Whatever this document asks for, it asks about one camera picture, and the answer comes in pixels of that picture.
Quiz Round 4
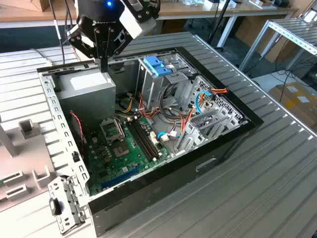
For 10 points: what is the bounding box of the grey metal disk bay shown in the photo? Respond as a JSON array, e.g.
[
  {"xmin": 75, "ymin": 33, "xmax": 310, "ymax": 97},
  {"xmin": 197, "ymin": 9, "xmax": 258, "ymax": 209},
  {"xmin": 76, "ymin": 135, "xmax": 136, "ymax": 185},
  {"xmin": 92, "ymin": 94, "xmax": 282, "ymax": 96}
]
[{"xmin": 173, "ymin": 110, "xmax": 248, "ymax": 156}]

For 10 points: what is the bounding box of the metal socket cover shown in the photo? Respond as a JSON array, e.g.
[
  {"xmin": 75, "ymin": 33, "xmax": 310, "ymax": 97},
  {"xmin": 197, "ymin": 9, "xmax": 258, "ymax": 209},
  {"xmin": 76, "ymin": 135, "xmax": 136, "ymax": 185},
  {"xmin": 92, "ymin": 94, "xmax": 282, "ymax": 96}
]
[{"xmin": 99, "ymin": 118, "xmax": 125, "ymax": 144}]

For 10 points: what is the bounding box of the green motherboard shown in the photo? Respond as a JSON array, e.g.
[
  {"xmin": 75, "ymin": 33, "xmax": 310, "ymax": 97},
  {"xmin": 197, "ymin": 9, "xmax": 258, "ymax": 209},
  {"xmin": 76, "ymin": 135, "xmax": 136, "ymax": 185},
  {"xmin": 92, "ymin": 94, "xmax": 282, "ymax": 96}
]
[{"xmin": 84, "ymin": 116, "xmax": 171, "ymax": 196}]

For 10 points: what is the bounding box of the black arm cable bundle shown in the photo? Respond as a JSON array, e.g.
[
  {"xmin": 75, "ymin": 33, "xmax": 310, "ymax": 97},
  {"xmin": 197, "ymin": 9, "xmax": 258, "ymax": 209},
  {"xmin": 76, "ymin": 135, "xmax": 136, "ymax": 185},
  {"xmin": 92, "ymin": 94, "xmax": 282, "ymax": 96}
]
[{"xmin": 48, "ymin": 0, "xmax": 78, "ymax": 65}]

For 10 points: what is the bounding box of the labelled brown cardboard box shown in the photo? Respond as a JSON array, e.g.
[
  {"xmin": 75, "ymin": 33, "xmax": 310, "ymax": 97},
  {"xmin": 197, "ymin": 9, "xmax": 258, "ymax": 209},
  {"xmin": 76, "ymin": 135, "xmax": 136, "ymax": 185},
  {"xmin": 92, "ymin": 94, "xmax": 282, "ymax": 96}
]
[{"xmin": 268, "ymin": 83, "xmax": 317, "ymax": 124}]

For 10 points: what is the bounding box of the CPU socket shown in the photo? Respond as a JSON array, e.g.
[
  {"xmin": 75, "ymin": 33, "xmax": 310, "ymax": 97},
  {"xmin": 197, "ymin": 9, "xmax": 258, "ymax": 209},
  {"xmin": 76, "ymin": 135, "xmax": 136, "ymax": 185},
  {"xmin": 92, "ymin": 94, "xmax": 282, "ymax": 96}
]
[{"xmin": 110, "ymin": 141, "xmax": 131, "ymax": 159}]

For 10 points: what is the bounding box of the wooden desk white frame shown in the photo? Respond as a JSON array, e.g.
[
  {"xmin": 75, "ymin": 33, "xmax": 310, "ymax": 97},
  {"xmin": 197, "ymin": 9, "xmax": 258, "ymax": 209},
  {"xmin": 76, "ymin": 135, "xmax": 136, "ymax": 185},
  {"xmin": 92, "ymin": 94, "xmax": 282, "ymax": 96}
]
[{"xmin": 0, "ymin": 0, "xmax": 299, "ymax": 48}]

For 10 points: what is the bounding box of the grey parts rack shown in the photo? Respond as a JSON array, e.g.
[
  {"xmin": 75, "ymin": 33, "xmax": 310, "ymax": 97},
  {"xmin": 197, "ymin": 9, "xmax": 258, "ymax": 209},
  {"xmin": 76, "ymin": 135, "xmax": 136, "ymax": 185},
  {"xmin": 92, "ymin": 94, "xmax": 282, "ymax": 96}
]
[{"xmin": 0, "ymin": 118, "xmax": 58, "ymax": 208}]

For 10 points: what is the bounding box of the black open PC case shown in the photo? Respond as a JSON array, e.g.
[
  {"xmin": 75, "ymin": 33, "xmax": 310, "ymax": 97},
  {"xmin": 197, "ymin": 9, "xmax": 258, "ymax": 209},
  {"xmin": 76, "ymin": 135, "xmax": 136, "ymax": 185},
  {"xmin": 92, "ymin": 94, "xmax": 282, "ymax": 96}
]
[{"xmin": 36, "ymin": 46, "xmax": 264, "ymax": 238}]

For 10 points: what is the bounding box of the yellow orange wire bundle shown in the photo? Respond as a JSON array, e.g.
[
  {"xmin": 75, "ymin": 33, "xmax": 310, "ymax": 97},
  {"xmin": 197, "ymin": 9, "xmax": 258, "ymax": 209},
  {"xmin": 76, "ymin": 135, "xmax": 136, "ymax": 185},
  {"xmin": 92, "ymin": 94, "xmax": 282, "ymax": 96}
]
[{"xmin": 123, "ymin": 96, "xmax": 136, "ymax": 114}]

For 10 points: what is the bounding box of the orange yellow power wire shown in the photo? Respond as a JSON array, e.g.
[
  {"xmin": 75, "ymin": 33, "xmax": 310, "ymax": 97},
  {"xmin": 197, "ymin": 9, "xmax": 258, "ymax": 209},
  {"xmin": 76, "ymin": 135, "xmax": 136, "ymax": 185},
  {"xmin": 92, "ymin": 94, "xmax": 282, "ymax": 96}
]
[{"xmin": 209, "ymin": 86, "xmax": 228, "ymax": 101}]

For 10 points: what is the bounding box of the blue wire white plug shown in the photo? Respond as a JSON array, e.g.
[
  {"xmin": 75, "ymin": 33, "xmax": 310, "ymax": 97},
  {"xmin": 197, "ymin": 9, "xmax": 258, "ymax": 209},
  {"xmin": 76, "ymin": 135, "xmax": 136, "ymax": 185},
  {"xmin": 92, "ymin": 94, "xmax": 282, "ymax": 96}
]
[{"xmin": 157, "ymin": 130, "xmax": 179, "ymax": 142}]

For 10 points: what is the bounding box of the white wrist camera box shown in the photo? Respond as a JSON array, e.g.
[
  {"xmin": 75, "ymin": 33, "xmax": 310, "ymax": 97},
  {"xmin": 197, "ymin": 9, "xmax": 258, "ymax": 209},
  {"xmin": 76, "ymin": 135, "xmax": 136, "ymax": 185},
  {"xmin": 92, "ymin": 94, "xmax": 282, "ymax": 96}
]
[{"xmin": 118, "ymin": 4, "xmax": 157, "ymax": 40}]

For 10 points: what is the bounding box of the black RAM slot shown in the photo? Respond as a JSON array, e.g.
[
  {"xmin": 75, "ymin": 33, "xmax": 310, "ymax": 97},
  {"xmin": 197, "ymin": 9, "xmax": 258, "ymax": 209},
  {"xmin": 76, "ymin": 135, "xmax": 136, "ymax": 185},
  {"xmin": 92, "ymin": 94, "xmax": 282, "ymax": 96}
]
[
  {"xmin": 130, "ymin": 119, "xmax": 157, "ymax": 162},
  {"xmin": 135, "ymin": 116, "xmax": 162, "ymax": 158},
  {"xmin": 133, "ymin": 118, "xmax": 159, "ymax": 160},
  {"xmin": 128, "ymin": 120, "xmax": 154, "ymax": 163}
]

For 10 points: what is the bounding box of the blue expansion slot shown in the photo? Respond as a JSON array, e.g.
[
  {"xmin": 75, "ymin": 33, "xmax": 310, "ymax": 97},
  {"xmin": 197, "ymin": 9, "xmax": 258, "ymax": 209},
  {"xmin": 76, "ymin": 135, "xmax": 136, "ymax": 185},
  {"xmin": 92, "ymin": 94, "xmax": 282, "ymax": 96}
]
[{"xmin": 101, "ymin": 165, "xmax": 142, "ymax": 189}]

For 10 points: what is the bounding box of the blue plastic drive latch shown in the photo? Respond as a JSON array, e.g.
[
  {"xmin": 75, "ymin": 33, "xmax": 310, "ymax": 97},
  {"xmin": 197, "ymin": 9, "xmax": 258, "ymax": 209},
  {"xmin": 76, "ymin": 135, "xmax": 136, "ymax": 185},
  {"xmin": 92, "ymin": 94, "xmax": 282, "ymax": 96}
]
[{"xmin": 143, "ymin": 56, "xmax": 172, "ymax": 78}]

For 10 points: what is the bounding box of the large brown cardboard box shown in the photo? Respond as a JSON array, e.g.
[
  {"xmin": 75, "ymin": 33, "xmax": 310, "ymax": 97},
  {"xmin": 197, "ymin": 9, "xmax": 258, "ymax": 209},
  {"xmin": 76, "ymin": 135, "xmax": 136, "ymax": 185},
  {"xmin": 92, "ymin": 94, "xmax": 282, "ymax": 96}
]
[{"xmin": 234, "ymin": 15, "xmax": 302, "ymax": 64}]

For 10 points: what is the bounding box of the small brown cardboard box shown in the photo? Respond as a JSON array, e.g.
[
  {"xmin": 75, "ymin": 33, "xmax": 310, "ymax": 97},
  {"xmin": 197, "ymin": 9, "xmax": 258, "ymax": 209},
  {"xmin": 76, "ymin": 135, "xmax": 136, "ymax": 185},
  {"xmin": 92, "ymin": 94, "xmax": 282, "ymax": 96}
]
[{"xmin": 14, "ymin": 0, "xmax": 54, "ymax": 12}]

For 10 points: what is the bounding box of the grey metal drive cage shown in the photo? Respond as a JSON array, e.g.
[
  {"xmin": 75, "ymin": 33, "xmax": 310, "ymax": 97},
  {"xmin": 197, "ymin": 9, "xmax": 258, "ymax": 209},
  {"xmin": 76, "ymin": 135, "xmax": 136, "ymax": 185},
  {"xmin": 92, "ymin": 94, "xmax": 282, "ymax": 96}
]
[{"xmin": 135, "ymin": 53, "xmax": 199, "ymax": 112}]

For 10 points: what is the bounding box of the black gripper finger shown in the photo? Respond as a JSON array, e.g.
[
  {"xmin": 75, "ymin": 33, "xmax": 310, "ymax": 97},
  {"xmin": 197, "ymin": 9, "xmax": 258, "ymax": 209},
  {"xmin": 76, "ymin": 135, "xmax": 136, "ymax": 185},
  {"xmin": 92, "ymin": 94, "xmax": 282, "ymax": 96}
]
[
  {"xmin": 104, "ymin": 27, "xmax": 134, "ymax": 73},
  {"xmin": 67, "ymin": 24, "xmax": 105, "ymax": 73}
]

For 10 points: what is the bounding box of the blue data wire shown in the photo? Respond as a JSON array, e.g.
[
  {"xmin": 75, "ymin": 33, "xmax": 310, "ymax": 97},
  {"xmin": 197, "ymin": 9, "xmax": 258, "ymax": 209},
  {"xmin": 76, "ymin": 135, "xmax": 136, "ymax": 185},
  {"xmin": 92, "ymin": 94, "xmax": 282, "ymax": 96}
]
[{"xmin": 195, "ymin": 91, "xmax": 213, "ymax": 115}]

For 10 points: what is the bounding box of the grey power supply unit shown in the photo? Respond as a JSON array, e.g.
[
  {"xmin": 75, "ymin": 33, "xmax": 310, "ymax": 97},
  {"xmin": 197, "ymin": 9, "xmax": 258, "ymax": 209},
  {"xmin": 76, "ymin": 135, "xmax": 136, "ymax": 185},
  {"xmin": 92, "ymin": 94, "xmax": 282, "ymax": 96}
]
[{"xmin": 56, "ymin": 67, "xmax": 117, "ymax": 124}]

